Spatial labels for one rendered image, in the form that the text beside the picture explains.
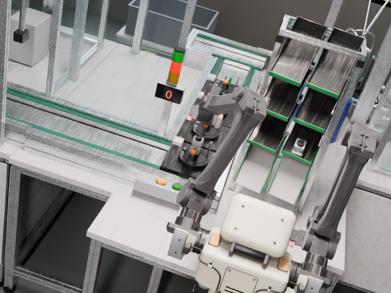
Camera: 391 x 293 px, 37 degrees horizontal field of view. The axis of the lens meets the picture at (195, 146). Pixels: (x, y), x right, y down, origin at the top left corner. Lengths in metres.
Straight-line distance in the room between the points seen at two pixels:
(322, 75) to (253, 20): 3.61
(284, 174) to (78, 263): 1.38
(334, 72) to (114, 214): 1.05
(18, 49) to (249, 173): 1.49
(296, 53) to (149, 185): 0.81
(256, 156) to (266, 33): 3.48
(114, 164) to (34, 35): 1.02
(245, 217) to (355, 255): 1.72
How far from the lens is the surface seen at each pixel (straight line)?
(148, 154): 2.71
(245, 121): 1.87
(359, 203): 3.24
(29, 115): 2.85
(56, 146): 2.62
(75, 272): 3.36
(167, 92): 2.62
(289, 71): 2.34
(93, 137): 2.75
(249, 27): 5.97
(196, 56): 3.71
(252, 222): 1.80
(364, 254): 3.45
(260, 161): 2.57
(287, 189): 2.56
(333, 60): 2.43
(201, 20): 4.78
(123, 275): 3.39
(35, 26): 3.26
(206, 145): 2.77
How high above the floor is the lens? 2.46
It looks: 33 degrees down
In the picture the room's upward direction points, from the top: 15 degrees clockwise
